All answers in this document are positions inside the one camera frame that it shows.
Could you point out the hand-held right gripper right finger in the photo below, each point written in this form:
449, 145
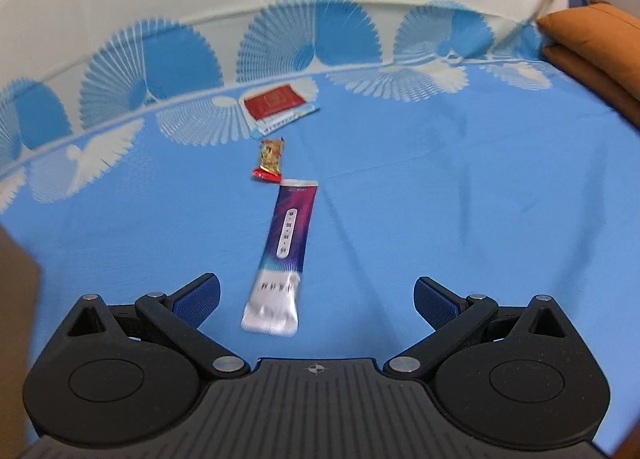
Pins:
439, 301

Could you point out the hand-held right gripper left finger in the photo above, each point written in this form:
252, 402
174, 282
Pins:
197, 301

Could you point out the purple stick packet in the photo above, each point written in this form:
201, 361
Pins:
282, 249

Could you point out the brown cardboard box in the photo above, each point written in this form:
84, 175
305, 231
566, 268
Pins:
15, 299

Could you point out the blue fan-patterned sheet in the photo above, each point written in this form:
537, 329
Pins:
450, 189

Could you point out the small gold red candy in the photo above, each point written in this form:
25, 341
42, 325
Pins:
270, 159

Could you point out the red flat packet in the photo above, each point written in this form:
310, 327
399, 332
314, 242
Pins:
275, 101

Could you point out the orange cushion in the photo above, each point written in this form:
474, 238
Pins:
600, 29
575, 66

